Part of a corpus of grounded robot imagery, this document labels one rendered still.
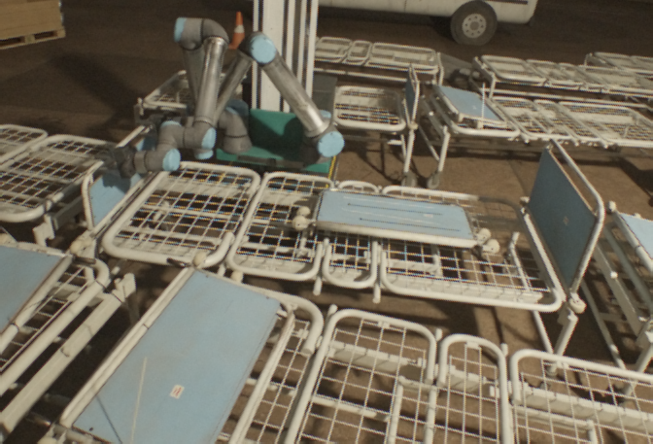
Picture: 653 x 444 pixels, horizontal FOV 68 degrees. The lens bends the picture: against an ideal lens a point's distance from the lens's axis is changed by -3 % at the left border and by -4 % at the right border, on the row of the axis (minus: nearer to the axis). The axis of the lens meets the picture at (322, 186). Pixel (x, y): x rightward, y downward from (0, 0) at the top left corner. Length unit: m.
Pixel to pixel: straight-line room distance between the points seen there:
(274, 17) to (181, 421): 2.12
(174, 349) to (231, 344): 0.18
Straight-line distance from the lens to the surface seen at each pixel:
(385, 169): 4.12
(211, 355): 1.64
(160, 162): 2.14
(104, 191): 2.36
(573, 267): 2.24
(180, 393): 1.55
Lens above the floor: 1.75
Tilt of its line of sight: 28 degrees down
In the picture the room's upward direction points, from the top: 5 degrees clockwise
